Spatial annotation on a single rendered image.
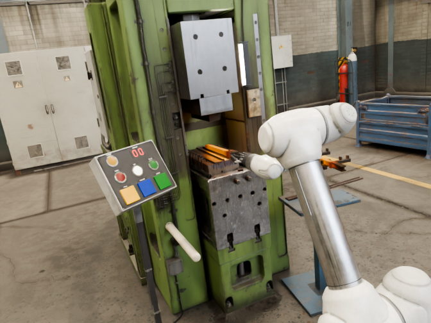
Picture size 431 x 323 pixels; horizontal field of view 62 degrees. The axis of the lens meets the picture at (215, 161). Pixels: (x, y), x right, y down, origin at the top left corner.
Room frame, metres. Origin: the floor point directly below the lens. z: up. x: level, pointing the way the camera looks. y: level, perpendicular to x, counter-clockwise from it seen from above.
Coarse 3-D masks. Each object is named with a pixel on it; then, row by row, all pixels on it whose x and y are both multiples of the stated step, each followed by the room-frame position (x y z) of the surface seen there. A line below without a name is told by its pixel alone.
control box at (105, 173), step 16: (144, 144) 1.78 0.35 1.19; (96, 160) 1.57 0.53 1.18; (128, 160) 1.67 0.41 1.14; (144, 160) 1.72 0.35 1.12; (160, 160) 1.78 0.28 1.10; (96, 176) 1.59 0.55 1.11; (112, 176) 1.56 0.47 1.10; (128, 176) 1.61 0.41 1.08; (144, 176) 1.66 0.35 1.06; (112, 192) 1.52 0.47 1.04; (160, 192) 1.65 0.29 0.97; (112, 208) 1.54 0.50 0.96; (128, 208) 1.51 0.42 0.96
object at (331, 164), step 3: (321, 156) 2.01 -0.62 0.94; (321, 159) 1.96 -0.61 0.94; (324, 159) 1.95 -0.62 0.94; (327, 159) 1.95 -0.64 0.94; (324, 162) 1.94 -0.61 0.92; (327, 162) 1.90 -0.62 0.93; (330, 162) 1.86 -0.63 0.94; (333, 162) 1.86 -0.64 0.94; (336, 162) 1.86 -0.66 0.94; (330, 165) 1.86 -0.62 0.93; (333, 165) 1.86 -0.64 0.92; (336, 165) 1.83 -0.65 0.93; (339, 165) 1.80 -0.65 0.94; (342, 165) 1.79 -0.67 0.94; (345, 165) 1.78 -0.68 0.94; (330, 168) 1.86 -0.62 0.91; (333, 168) 1.85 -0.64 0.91; (336, 168) 1.83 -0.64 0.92; (339, 168) 1.81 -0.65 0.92; (342, 168) 1.78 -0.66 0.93; (342, 171) 1.78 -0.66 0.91
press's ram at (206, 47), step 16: (176, 32) 2.01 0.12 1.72; (192, 32) 1.97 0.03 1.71; (208, 32) 2.01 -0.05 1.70; (224, 32) 2.05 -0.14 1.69; (176, 48) 2.05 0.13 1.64; (192, 48) 1.97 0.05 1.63; (208, 48) 2.01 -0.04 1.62; (224, 48) 2.04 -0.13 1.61; (176, 64) 2.08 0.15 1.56; (192, 64) 1.97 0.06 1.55; (208, 64) 2.00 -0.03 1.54; (224, 64) 2.04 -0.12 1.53; (192, 80) 1.96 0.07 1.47; (208, 80) 2.00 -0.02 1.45; (224, 80) 2.03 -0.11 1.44; (192, 96) 1.96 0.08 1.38; (208, 96) 1.99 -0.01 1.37
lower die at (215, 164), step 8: (200, 152) 2.28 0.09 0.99; (208, 152) 2.21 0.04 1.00; (192, 160) 2.20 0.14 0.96; (200, 160) 2.11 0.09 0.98; (208, 160) 2.07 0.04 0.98; (216, 160) 2.02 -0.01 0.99; (208, 168) 1.97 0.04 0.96; (216, 168) 1.99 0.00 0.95; (224, 168) 2.01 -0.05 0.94; (232, 168) 2.03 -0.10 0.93
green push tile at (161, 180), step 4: (164, 172) 1.73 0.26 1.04; (156, 176) 1.69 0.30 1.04; (160, 176) 1.70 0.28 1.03; (164, 176) 1.72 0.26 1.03; (156, 180) 1.68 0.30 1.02; (160, 180) 1.69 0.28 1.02; (164, 180) 1.70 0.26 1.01; (168, 180) 1.72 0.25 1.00; (156, 184) 1.67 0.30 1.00; (160, 184) 1.68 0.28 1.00; (164, 184) 1.69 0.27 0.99; (168, 184) 1.70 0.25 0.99; (160, 188) 1.66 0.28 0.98
